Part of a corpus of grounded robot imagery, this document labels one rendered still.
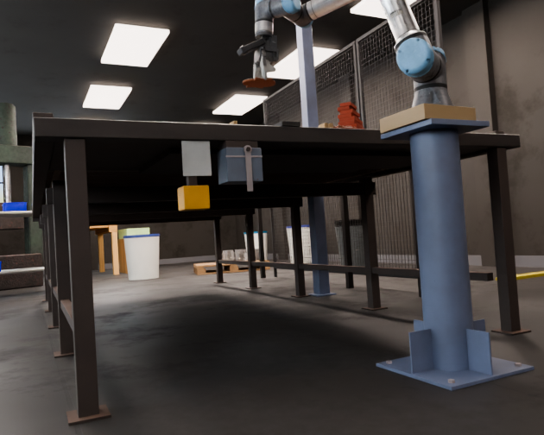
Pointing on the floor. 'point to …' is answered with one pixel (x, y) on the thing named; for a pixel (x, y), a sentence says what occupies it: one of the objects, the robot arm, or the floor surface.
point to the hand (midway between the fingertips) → (259, 81)
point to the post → (316, 211)
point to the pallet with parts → (226, 264)
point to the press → (6, 146)
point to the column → (445, 267)
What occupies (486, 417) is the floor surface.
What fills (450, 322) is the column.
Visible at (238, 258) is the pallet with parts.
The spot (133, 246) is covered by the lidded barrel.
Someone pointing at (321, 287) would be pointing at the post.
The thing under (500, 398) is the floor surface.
